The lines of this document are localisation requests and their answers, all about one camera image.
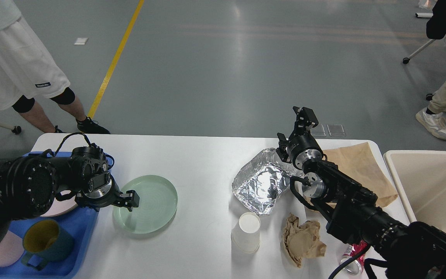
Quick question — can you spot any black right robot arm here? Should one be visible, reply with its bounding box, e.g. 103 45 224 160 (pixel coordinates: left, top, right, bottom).
277 107 446 279

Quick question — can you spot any crushed red can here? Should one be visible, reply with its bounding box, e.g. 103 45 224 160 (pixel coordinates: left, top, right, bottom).
339 240 371 276

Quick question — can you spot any person in white shorts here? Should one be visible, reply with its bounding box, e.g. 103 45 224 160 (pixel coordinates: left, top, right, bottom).
0 0 110 134

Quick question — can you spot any beige waste bin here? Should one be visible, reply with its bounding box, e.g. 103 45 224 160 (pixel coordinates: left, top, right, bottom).
384 150 446 233

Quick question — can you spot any pink mug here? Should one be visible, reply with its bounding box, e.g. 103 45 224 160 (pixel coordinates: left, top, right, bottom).
0 230 24 267

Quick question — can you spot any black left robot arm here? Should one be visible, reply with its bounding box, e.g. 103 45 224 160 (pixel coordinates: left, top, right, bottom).
0 135 140 243

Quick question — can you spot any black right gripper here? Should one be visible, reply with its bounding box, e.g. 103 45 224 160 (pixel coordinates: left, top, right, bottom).
276 106 324 170

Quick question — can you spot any pink plate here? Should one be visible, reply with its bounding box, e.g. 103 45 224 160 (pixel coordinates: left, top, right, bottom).
40 195 78 217

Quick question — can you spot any green plate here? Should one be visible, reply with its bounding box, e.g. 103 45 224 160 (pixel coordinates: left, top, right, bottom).
113 175 178 234

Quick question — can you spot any brown paper bag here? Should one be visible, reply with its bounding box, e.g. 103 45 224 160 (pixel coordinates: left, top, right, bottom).
324 143 398 208

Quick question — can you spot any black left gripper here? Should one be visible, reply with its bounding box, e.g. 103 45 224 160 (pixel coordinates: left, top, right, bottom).
75 172 140 212

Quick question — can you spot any teal mug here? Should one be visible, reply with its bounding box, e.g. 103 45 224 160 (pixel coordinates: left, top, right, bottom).
20 219 75 271

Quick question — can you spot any blue plastic tray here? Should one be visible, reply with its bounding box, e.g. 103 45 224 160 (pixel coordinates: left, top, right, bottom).
0 152 97 279

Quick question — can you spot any crumpled brown paper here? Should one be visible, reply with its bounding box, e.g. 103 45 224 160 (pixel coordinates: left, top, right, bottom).
282 213 327 268

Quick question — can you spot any white paper cup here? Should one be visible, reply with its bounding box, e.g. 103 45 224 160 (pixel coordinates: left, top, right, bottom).
231 212 261 253

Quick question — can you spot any aluminium foil tray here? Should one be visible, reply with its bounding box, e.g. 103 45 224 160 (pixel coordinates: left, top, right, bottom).
231 148 304 215

